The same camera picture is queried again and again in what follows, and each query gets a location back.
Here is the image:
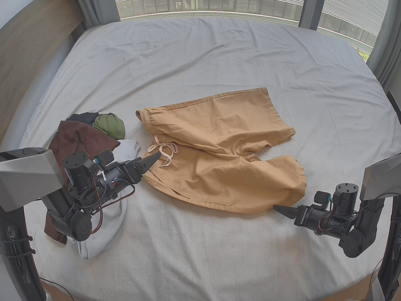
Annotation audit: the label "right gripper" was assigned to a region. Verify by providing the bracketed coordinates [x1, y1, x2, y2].
[272, 204, 329, 232]

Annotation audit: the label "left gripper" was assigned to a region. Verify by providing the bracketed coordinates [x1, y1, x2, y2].
[103, 149, 162, 191]

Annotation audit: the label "tan shorts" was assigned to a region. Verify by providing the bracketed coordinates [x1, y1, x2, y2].
[135, 87, 307, 215]

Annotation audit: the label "bed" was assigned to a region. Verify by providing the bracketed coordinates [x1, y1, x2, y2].
[0, 0, 401, 301]

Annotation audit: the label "green garment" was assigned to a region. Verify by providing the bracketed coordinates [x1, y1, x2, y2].
[92, 112, 126, 140]

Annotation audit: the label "brown garment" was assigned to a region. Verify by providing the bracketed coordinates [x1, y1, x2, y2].
[44, 120, 121, 245]

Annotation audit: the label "pale grey garment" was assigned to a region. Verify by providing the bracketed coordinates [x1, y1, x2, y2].
[67, 139, 141, 260]

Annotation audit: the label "black garment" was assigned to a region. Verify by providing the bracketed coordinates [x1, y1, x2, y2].
[66, 112, 100, 126]

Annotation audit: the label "grey-green curtain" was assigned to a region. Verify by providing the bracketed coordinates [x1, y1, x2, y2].
[366, 0, 401, 90]
[70, 0, 122, 31]

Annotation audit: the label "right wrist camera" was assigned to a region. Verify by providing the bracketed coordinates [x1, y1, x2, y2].
[314, 191, 331, 206]

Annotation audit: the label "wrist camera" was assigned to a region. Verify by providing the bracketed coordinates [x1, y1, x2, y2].
[94, 149, 114, 168]
[314, 191, 331, 206]

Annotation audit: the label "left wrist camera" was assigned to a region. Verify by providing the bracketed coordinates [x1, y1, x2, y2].
[94, 149, 114, 168]

